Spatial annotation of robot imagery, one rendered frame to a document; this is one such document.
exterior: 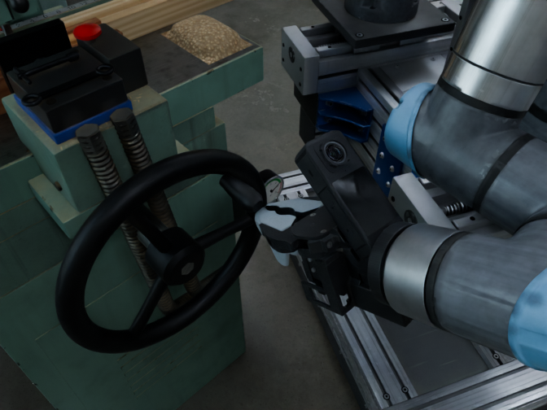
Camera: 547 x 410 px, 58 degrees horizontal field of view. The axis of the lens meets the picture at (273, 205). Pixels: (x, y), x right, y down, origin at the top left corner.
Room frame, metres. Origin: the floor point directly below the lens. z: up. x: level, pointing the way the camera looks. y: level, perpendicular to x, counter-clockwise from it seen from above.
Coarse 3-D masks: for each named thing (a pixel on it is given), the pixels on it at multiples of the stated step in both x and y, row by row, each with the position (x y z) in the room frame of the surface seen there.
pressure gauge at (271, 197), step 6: (264, 174) 0.63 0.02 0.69; (270, 174) 0.63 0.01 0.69; (276, 174) 0.63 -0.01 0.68; (264, 180) 0.61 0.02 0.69; (270, 180) 0.61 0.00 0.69; (276, 180) 0.63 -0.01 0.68; (282, 180) 0.63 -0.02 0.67; (270, 186) 0.62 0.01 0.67; (282, 186) 0.63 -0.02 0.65; (270, 192) 0.62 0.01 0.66; (276, 192) 0.63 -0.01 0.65; (270, 198) 0.62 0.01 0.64; (276, 198) 0.62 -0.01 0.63
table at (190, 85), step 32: (160, 32) 0.74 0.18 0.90; (160, 64) 0.64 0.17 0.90; (192, 64) 0.64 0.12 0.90; (224, 64) 0.64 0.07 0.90; (256, 64) 0.68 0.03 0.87; (192, 96) 0.60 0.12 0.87; (224, 96) 0.64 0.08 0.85; (0, 128) 0.49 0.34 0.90; (0, 160) 0.43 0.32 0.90; (32, 160) 0.44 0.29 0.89; (0, 192) 0.41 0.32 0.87; (32, 192) 0.43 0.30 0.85; (64, 224) 0.36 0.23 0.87
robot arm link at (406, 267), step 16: (416, 224) 0.25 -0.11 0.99; (400, 240) 0.23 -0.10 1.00; (416, 240) 0.23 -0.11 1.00; (432, 240) 0.22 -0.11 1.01; (400, 256) 0.22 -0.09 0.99; (416, 256) 0.21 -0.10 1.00; (432, 256) 0.21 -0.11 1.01; (384, 272) 0.21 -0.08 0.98; (400, 272) 0.21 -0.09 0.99; (416, 272) 0.20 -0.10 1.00; (384, 288) 0.21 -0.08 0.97; (400, 288) 0.20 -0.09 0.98; (416, 288) 0.19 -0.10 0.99; (400, 304) 0.19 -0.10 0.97; (416, 304) 0.19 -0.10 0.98; (416, 320) 0.19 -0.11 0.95
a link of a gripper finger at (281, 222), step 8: (264, 208) 0.36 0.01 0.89; (256, 216) 0.36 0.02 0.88; (264, 216) 0.34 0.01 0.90; (272, 216) 0.34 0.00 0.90; (280, 216) 0.34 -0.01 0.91; (288, 216) 0.33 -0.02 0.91; (256, 224) 0.34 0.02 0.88; (272, 224) 0.32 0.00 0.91; (280, 224) 0.32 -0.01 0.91; (288, 224) 0.31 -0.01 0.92; (272, 248) 0.33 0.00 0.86; (280, 256) 0.32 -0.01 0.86; (288, 256) 0.31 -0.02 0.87; (288, 264) 0.31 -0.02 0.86
